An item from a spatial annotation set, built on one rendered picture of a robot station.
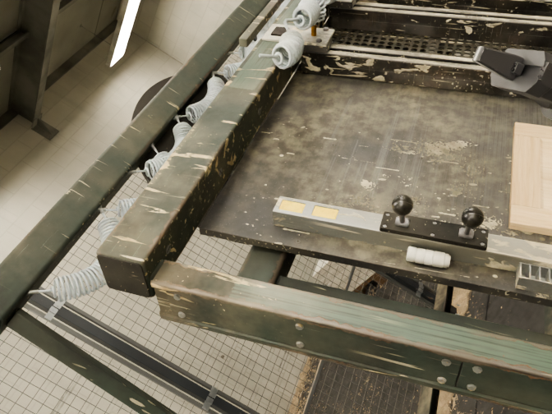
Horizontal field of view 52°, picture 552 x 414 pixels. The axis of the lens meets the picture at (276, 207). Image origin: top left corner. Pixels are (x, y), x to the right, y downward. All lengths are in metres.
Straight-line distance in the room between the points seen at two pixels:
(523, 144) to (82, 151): 5.93
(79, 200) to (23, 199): 4.77
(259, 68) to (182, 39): 6.65
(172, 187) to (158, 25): 7.16
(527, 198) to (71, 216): 1.16
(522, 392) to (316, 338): 0.34
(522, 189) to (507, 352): 0.45
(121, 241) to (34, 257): 0.54
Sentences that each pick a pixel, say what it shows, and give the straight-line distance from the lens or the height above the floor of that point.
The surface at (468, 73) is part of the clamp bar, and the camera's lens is 1.63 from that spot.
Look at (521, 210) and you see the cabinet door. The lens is 1.26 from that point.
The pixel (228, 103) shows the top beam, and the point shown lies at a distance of 1.40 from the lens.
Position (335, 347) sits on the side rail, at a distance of 1.01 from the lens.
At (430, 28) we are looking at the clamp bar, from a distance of 1.93.
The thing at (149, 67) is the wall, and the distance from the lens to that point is 8.13.
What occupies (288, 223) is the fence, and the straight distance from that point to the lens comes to 1.17.
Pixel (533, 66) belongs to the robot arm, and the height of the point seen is 1.57.
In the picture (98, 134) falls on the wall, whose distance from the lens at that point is 7.13.
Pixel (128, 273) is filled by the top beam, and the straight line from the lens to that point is 1.07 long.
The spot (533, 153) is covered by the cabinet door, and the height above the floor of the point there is 1.27.
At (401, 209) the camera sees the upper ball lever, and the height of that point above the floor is 1.55.
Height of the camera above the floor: 1.84
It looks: 6 degrees down
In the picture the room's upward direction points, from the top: 58 degrees counter-clockwise
